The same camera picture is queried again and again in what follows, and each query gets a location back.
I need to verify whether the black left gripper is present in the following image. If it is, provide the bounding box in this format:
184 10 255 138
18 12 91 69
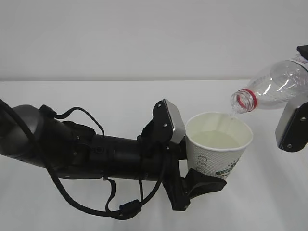
144 141 228 212

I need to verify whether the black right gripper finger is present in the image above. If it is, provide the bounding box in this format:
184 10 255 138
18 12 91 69
297 45 308 60

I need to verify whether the clear plastic water bottle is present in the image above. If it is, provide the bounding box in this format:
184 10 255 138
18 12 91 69
230 54 308 114

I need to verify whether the white paper cup green logo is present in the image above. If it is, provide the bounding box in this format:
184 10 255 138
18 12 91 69
185 112 254 180

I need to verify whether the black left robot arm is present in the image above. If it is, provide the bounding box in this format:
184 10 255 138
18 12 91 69
0 99 226 220

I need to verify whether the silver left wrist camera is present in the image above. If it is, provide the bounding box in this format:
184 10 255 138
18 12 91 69
141 99 185 145

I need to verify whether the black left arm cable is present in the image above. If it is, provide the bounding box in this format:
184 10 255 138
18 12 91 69
0 98 167 220

